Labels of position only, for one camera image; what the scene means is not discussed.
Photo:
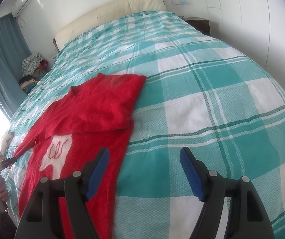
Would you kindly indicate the white wall socket panel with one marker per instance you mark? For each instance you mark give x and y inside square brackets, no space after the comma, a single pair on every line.
[181,0]

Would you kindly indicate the white wardrobe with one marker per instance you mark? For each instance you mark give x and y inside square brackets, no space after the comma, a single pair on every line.
[261,17]

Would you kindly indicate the blue curtain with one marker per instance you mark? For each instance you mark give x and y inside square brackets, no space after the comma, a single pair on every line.
[5,62]

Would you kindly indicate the dark wooden nightstand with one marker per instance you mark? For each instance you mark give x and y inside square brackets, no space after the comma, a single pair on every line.
[200,25]

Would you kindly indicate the red sweater with white rabbit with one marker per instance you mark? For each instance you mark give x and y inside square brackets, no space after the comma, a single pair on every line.
[87,114]

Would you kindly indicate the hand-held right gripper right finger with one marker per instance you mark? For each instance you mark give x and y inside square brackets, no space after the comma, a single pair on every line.
[192,174]

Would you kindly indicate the beige patterned cushion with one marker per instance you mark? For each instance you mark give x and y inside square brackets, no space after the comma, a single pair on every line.
[6,142]

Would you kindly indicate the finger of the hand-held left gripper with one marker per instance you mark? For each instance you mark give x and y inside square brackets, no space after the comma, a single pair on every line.
[8,163]

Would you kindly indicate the pile of mixed clothes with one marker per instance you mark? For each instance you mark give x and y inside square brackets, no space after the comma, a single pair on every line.
[31,72]

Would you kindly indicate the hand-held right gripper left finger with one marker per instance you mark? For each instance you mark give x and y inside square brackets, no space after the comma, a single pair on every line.
[96,174]

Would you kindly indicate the teal white checked bed sheet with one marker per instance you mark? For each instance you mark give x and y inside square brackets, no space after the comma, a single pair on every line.
[194,92]

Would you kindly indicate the cream padded headboard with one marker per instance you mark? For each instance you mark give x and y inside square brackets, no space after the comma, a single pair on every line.
[107,11]

